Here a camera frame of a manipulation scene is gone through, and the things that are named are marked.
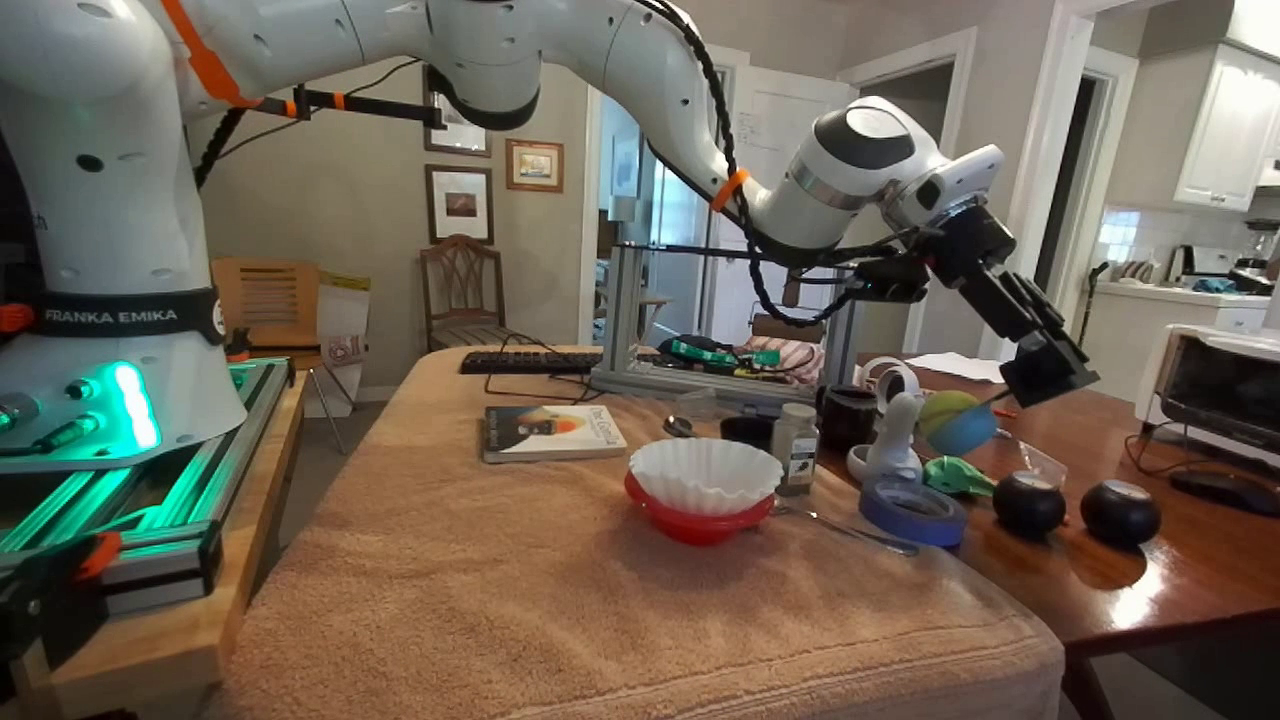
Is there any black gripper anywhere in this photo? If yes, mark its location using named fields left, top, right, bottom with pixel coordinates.
left=914, top=197, right=1087, bottom=366

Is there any white paper sheet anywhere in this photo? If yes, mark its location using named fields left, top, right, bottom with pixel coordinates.
left=905, top=349, right=1011, bottom=392

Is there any white kitchen counter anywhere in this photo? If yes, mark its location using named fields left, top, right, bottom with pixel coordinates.
left=1075, top=272, right=1275, bottom=404

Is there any small green toy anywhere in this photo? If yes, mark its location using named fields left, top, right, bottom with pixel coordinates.
left=919, top=452, right=994, bottom=503

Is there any white curved plastic holder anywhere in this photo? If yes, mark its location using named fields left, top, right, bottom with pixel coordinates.
left=843, top=355, right=955, bottom=486

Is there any black sphere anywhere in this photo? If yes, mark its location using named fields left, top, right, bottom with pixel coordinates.
left=1075, top=476, right=1162, bottom=552
left=993, top=473, right=1072, bottom=545

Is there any white toaster oven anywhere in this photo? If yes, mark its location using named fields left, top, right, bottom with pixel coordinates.
left=1130, top=324, right=1280, bottom=473

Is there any black cylinder cup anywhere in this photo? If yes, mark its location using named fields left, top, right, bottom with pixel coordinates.
left=812, top=378, right=883, bottom=455

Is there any pink striped cloth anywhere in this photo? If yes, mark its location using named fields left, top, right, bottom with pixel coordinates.
left=734, top=330, right=831, bottom=392

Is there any glass salt shaker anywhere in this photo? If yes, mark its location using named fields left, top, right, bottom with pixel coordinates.
left=773, top=401, right=823, bottom=499

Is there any white kitchen cabinet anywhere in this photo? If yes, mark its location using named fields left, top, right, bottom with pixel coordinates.
left=1170, top=37, right=1280, bottom=216

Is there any black measuring cup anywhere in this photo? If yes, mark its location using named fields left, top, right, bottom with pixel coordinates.
left=717, top=404, right=779, bottom=452

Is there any green plastic tool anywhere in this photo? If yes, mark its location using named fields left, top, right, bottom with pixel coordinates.
left=654, top=330, right=785, bottom=378

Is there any white coffee filter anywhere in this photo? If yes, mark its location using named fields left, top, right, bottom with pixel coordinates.
left=625, top=436, right=786, bottom=519

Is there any red bowl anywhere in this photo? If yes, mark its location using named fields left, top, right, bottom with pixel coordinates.
left=618, top=436, right=786, bottom=552

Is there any paperback book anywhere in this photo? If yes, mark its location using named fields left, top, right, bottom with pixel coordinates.
left=476, top=401, right=631, bottom=468

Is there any black keyboard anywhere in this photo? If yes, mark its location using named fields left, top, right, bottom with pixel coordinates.
left=455, top=349, right=608, bottom=378

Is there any framed picture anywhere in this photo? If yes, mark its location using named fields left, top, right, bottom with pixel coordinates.
left=424, top=159, right=494, bottom=248
left=418, top=115, right=494, bottom=159
left=505, top=136, right=569, bottom=197

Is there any dark wooden chair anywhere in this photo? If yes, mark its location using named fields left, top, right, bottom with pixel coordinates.
left=417, top=239, right=516, bottom=353

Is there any beige towel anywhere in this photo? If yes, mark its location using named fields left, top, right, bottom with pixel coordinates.
left=217, top=341, right=1072, bottom=720

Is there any white paper bag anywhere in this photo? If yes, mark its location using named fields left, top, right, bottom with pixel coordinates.
left=310, top=272, right=376, bottom=423

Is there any black mounting pole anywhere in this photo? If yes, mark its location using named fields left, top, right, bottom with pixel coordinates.
left=194, top=80, right=445, bottom=183

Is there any wooden crate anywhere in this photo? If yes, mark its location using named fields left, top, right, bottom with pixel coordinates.
left=211, top=254, right=325, bottom=355

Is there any wooden platform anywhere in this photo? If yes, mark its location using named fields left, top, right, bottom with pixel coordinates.
left=42, top=373, right=315, bottom=720

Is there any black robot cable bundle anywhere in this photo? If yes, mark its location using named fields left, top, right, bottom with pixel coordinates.
left=635, top=0, right=937, bottom=330

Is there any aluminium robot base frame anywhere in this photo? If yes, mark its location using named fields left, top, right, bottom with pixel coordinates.
left=0, top=355, right=293, bottom=614

